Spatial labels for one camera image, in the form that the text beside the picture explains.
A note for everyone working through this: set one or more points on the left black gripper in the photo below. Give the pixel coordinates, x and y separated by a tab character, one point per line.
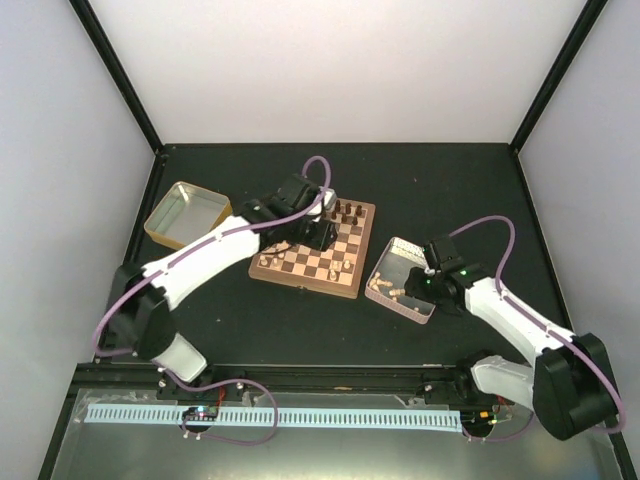
322	240

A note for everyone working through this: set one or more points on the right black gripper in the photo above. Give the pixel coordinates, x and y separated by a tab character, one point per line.
412	286

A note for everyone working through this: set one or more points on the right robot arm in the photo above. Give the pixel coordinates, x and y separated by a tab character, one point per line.
565	380

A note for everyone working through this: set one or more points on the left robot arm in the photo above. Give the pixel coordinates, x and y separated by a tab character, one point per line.
145	297

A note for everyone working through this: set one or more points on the dark chess pieces row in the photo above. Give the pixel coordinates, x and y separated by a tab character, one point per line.
345	212

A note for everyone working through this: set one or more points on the pink tin with pieces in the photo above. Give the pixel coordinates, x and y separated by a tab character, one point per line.
385	285

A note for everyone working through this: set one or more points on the wooden chess board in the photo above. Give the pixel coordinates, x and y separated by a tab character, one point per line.
302	267

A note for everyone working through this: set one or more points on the small circuit board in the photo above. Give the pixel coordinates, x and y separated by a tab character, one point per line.
200	413

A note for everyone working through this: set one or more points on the gold metal tin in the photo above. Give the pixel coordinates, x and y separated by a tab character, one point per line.
186	213

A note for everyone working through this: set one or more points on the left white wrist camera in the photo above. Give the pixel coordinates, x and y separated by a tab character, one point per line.
327	203

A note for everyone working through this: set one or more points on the black mounting rail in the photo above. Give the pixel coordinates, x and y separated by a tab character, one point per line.
439	384

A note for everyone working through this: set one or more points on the light blue cable duct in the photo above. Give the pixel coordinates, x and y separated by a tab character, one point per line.
379	419

